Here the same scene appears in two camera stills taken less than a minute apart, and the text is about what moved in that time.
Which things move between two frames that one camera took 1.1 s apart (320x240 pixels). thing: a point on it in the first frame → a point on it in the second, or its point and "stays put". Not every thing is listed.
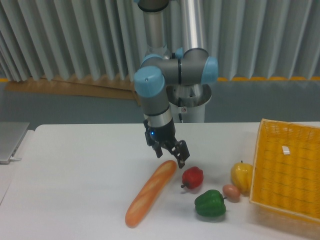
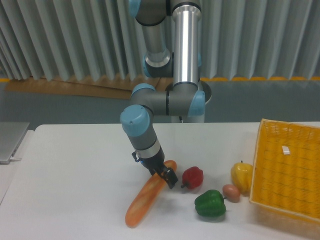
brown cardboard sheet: [74, 86] stays put
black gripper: [166, 135] → [155, 163]
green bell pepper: [210, 204] stays put
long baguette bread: [164, 173] stays put
